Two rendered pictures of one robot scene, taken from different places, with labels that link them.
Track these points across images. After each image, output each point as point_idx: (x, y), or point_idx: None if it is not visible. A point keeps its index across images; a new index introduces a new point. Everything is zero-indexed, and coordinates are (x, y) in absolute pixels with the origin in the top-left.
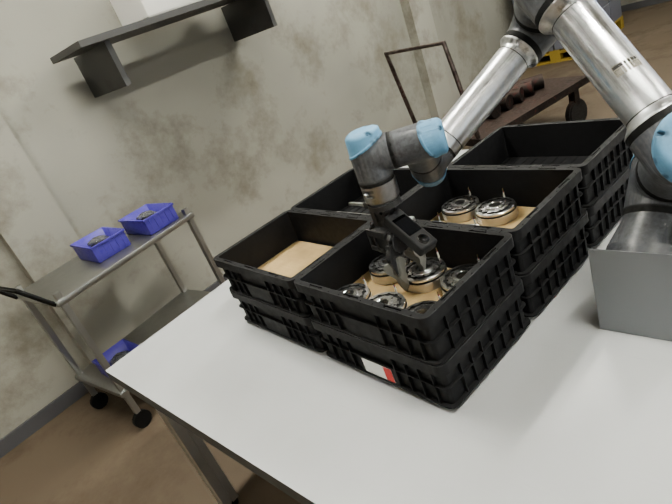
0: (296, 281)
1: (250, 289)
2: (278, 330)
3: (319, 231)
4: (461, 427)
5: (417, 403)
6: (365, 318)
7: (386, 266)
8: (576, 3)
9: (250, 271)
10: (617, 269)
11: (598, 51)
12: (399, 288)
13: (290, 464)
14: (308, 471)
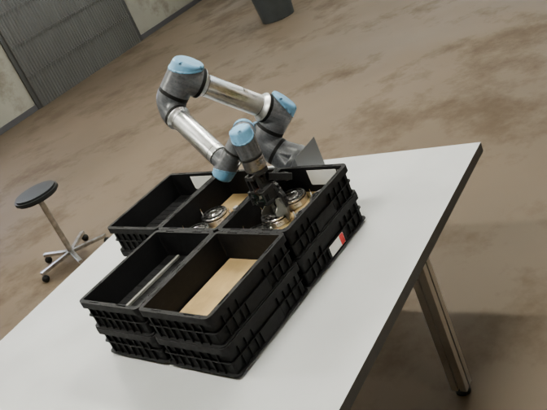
0: (286, 228)
1: (249, 304)
2: (275, 326)
3: (178, 294)
4: (375, 215)
5: (359, 233)
6: (323, 206)
7: (277, 211)
8: (210, 75)
9: (253, 270)
10: (304, 161)
11: (234, 87)
12: (282, 228)
13: (407, 259)
14: (410, 250)
